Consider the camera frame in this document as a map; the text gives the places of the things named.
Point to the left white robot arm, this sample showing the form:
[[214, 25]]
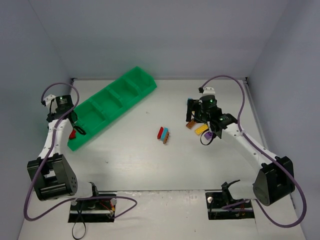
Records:
[[52, 175]]

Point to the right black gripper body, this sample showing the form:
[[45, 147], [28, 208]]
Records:
[[191, 111]]

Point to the yellow long lego plate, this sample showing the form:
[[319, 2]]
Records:
[[201, 129]]

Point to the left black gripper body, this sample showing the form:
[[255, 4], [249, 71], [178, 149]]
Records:
[[75, 125]]

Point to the brown lego plate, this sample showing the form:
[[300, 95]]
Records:
[[191, 124]]

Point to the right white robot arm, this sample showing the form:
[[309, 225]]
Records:
[[274, 173]]

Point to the green divided sorting tray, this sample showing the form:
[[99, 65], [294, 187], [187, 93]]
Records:
[[108, 104]]

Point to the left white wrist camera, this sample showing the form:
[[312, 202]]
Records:
[[46, 101]]

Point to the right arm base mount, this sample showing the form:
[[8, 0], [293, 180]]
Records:
[[222, 206]]

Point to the long red lego brick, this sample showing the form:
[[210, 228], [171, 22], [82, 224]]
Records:
[[72, 134]]

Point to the purple square lego plate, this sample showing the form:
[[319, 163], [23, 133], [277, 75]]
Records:
[[208, 135]]

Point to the teal lego in stack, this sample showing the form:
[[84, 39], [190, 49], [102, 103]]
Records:
[[163, 134]]

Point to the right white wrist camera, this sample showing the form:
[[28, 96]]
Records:
[[205, 91]]

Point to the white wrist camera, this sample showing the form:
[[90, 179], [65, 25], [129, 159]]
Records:
[[46, 101], [205, 91]]

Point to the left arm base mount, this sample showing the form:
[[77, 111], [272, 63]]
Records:
[[84, 212]]

